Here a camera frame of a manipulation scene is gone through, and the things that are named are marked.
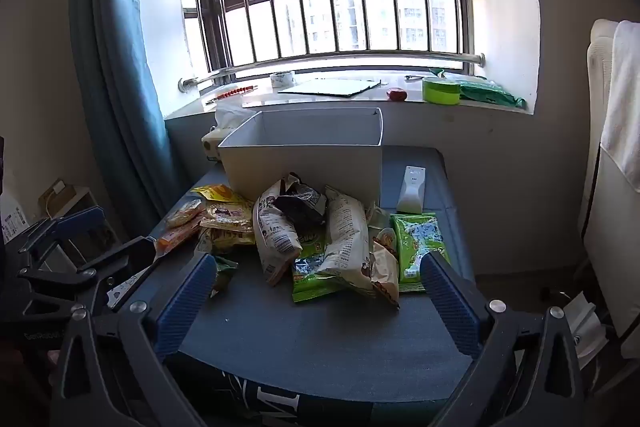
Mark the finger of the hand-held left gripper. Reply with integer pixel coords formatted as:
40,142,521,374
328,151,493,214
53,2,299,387
17,206,107,258
75,236,160,280

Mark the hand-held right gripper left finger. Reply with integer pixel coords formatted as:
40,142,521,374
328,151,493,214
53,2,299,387
50,252,218,427

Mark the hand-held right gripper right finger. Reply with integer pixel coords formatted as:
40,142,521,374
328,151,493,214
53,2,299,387
420,251,586,427

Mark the small green snack packet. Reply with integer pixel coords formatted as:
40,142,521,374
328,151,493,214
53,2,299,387
212,254,240,295

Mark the pale orange snack packet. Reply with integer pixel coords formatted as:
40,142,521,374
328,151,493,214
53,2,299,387
165,199,206,229

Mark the green blue-print snack packet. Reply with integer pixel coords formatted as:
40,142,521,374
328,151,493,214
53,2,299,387
390,212,451,294

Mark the white orange snack packet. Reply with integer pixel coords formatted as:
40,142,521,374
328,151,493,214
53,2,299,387
370,239,401,308

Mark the yellow green snack packet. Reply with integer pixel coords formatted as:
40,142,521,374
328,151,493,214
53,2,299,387
197,227,258,255

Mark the round jelly cup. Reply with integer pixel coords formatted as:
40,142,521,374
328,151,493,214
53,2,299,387
372,227,399,254

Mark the yellow cartoon-print snack packet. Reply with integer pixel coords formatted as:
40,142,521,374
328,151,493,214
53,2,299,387
200,201,256,233

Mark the large white snack bag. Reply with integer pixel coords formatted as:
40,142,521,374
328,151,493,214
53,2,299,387
251,174,303,288
320,186,381,300

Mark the pale green snack packet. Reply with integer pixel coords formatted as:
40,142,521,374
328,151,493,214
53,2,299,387
367,202,391,230

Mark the black snack bag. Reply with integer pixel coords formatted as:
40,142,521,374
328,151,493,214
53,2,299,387
274,179,328,238

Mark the white storage box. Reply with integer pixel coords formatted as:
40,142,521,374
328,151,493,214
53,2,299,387
217,107,385,210

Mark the white side shelf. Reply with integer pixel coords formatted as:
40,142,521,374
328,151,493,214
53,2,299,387
37,179,121,258

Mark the blue-grey tablecloth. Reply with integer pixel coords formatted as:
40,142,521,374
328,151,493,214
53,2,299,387
120,146,476,408

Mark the dark blue printed cloth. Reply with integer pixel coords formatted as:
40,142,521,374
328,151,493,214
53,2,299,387
210,367,451,427

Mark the blue curtain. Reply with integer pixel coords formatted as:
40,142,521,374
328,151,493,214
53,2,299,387
70,0,173,228

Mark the tissue pack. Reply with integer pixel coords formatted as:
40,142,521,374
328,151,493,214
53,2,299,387
201,99,258,162

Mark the white armchair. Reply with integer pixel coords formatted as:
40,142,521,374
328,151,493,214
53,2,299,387
577,19,640,358

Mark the red beaded pen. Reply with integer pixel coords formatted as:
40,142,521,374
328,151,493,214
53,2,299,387
206,84,259,104

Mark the green container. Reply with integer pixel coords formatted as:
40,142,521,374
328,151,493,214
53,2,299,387
421,76,462,105

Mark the dark flat board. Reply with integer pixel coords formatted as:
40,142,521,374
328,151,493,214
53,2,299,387
277,78,382,98

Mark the white towel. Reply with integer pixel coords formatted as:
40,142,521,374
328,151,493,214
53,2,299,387
600,21,640,168

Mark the steel window rail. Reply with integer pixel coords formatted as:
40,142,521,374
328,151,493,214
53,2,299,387
177,53,487,92

